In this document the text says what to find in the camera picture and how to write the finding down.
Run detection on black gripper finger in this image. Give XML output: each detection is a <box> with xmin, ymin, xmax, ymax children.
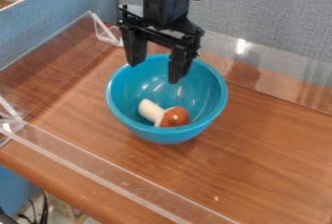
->
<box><xmin>168</xmin><ymin>46</ymin><xmax>195</xmax><ymax>84</ymax></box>
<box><xmin>121</xmin><ymin>27</ymin><xmax>146</xmax><ymax>67</ymax></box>

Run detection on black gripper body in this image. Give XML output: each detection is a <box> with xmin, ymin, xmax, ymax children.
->
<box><xmin>117</xmin><ymin>3</ymin><xmax>204</xmax><ymax>57</ymax></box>

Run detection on white brown toy mushroom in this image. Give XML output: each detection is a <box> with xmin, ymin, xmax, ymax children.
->
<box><xmin>139</xmin><ymin>99</ymin><xmax>190</xmax><ymax>127</ymax></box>

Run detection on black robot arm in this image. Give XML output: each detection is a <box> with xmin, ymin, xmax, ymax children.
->
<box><xmin>117</xmin><ymin>0</ymin><xmax>204</xmax><ymax>84</ymax></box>

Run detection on blue plastic bowl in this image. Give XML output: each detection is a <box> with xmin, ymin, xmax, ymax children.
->
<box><xmin>104</xmin><ymin>53</ymin><xmax>229</xmax><ymax>144</ymax></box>

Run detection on blue partition with wooden shelf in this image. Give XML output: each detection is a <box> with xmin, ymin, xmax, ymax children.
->
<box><xmin>0</xmin><ymin>0</ymin><xmax>116</xmax><ymax>70</ymax></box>

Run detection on clear acrylic back barrier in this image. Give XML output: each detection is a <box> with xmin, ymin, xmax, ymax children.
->
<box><xmin>0</xmin><ymin>9</ymin><xmax>332</xmax><ymax>114</ymax></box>

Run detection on clear acrylic barrier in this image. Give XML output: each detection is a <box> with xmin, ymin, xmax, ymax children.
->
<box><xmin>13</xmin><ymin>122</ymin><xmax>238</xmax><ymax>224</ymax></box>
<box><xmin>0</xmin><ymin>9</ymin><xmax>332</xmax><ymax>114</ymax></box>

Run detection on clear acrylic front barrier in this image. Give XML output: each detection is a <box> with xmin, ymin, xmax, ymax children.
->
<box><xmin>13</xmin><ymin>122</ymin><xmax>238</xmax><ymax>224</ymax></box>

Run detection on clear acrylic corner bracket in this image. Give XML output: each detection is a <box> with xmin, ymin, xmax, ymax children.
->
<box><xmin>91</xmin><ymin>13</ymin><xmax>123</xmax><ymax>47</ymax></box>

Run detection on clear acrylic left bracket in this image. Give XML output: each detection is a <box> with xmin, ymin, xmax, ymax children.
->
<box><xmin>0</xmin><ymin>95</ymin><xmax>24</xmax><ymax>147</ymax></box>

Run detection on black cables under table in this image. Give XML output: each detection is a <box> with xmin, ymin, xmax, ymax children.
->
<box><xmin>0</xmin><ymin>190</ymin><xmax>50</xmax><ymax>224</ymax></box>

